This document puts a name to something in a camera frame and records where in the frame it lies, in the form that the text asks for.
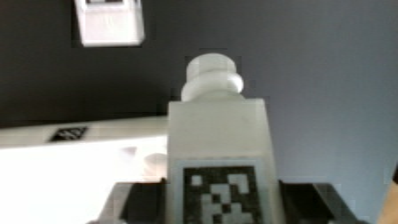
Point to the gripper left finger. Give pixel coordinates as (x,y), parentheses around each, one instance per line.
(135,204)

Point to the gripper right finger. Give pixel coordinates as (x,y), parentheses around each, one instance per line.
(313,204)

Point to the white square tabletop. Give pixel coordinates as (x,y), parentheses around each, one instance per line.
(64,162)

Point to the white table leg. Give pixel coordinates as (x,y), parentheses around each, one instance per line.
(110,22)
(222,186)

